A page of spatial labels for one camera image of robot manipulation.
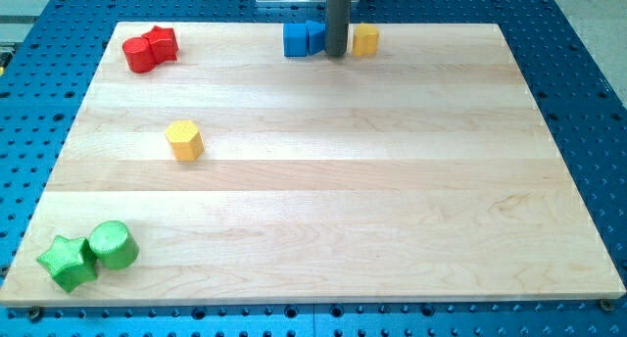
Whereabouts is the yellow hexagon block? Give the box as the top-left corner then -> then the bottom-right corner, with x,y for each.
165,120 -> 204,162

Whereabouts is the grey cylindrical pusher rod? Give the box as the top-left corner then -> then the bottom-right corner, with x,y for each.
325,0 -> 351,57

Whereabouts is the red cylinder block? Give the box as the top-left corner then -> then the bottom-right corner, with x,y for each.
122,36 -> 156,73

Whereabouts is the wooden board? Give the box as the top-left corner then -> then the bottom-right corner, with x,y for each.
1,22 -> 625,307

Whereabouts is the green cylinder block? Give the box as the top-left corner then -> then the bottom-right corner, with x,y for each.
88,220 -> 139,270

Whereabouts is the blue cube block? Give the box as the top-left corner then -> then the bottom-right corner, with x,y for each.
283,24 -> 308,57

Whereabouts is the red star block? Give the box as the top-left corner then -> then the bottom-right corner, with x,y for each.
142,25 -> 178,64

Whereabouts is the green star block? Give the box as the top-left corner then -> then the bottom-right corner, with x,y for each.
36,235 -> 97,293

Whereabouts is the blue triangle block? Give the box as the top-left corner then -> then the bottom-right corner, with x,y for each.
306,21 -> 326,56

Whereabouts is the yellow heart block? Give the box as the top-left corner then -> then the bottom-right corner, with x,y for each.
352,23 -> 379,57

